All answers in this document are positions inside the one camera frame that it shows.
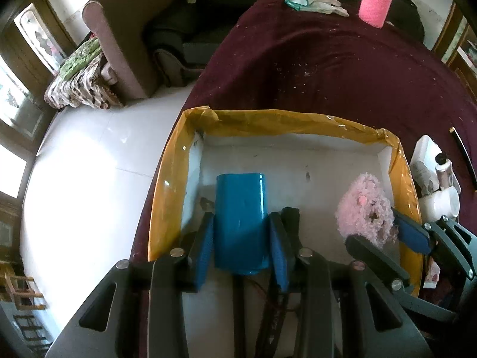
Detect white mug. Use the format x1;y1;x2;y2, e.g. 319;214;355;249
418;186;461;221

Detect black stick gold ends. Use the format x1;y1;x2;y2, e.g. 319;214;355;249
449;127;477;187

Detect white charger adapter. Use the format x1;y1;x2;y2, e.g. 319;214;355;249
410;134;442;168

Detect green cloth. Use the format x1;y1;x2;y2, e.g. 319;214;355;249
60;37;102;81

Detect brown armchair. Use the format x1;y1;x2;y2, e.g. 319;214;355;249
83;0;187;99

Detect white foam box yellow tape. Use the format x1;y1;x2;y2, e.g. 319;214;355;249
148;106;423;358

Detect wooden chair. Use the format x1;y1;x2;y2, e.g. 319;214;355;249
0;261;47;312

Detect white work gloves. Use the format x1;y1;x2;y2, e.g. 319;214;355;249
286;0;350;17

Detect pink fluffy pouch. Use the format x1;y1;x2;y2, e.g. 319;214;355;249
334;173;397;249

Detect patterned blanket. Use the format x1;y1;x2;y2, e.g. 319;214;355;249
44;58;123;109

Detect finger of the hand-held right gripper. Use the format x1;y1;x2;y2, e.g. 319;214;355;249
391;209;477;280
345;233;461;323

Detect wooden door glass panels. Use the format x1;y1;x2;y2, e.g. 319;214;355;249
0;0;79;202

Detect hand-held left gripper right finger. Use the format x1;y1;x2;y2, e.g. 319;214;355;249
268;207;435;358

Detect maroon cloth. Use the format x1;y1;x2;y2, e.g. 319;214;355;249
130;0;477;358

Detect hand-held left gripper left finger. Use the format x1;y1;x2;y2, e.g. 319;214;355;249
47;212;215;358

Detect blue cylindrical can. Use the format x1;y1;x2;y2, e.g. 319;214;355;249
215;172;270;274

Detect black sofa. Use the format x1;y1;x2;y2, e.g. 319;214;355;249
143;0;425;86

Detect pink white packet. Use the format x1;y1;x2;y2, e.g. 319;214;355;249
423;257;440;289

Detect wooden cabinet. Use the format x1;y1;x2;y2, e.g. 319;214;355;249
432;2;477;94

